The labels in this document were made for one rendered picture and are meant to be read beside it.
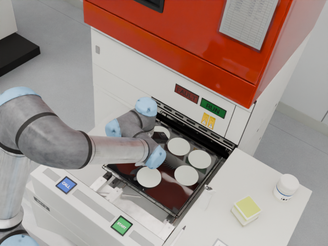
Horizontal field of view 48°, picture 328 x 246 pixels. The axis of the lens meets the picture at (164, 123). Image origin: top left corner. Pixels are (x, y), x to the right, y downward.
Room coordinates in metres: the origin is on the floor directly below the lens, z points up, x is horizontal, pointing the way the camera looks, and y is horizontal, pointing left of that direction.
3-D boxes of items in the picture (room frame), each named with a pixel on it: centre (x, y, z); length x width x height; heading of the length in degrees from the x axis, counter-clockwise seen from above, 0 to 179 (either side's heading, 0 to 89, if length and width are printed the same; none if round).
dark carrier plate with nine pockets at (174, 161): (0.94, -0.03, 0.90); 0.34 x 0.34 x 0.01; 62
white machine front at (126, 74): (1.22, 0.03, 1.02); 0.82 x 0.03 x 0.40; 62
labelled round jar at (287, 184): (0.82, -0.49, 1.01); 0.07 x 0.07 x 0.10
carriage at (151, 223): (0.69, 0.08, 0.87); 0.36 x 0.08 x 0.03; 62
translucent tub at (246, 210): (0.70, -0.34, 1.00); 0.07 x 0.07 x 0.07; 39
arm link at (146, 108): (0.89, 0.07, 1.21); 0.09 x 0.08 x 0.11; 140
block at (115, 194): (0.73, 0.15, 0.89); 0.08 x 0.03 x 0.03; 152
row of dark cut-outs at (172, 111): (1.13, -0.12, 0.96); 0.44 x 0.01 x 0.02; 62
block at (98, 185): (0.77, 0.22, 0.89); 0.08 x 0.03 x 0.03; 152
